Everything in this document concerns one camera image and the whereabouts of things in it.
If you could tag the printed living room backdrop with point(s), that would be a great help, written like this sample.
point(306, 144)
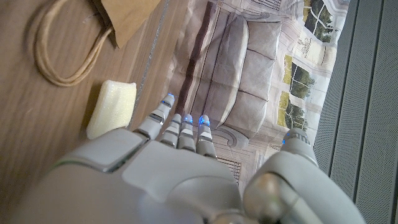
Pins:
point(248, 77)

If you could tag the cream foam sponge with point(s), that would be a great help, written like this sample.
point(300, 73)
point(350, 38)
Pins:
point(112, 105)

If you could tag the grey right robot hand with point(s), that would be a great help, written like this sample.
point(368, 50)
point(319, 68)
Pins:
point(155, 180)

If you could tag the brown paper bag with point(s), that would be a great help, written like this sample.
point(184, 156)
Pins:
point(130, 15)

